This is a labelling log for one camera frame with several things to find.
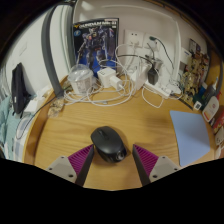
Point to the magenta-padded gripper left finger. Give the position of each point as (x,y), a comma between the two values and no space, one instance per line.
(71,165)

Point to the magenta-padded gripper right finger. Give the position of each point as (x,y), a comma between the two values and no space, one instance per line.
(154,165)

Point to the black computer mouse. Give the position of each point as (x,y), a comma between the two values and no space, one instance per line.
(107,143)

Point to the light blue mouse pad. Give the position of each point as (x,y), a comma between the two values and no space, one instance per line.
(191,136)

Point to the small clear plastic packet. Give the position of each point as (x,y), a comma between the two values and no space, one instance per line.
(55,108)

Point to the small white desk clock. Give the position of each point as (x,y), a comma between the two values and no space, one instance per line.
(197,106)

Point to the white power strip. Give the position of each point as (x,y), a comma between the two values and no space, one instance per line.
(158,90)

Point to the red snack packet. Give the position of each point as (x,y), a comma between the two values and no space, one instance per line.
(219,123)

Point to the white red-capped lotion bottle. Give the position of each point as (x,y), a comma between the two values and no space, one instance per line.
(211,109)

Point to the clear plastic lidded cup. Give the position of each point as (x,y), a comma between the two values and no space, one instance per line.
(81,80)

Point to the black power adapter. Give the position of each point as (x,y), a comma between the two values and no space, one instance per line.
(153,76)

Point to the brown brick-built tree figure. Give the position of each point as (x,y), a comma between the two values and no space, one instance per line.
(192,78)

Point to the robot model kit box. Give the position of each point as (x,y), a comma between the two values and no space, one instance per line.
(95,40)

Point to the grey metal bed post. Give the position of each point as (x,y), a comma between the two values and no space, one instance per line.
(50,56)

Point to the white wall-mounted box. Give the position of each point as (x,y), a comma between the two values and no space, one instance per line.
(186,56)

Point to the white wall socket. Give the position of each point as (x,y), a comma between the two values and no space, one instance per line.
(150,43)
(133,38)

